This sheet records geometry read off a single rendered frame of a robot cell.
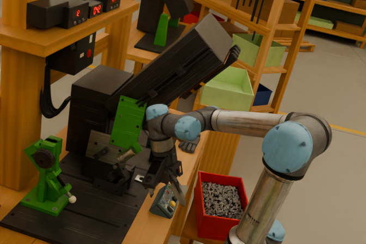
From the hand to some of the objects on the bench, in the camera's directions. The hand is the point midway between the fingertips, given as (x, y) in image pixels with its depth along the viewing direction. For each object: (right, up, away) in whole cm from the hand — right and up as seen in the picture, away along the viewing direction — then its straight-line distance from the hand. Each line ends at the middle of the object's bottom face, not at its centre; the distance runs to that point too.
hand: (166, 203), depth 144 cm
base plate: (-26, +7, +46) cm, 53 cm away
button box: (-2, -10, +26) cm, 28 cm away
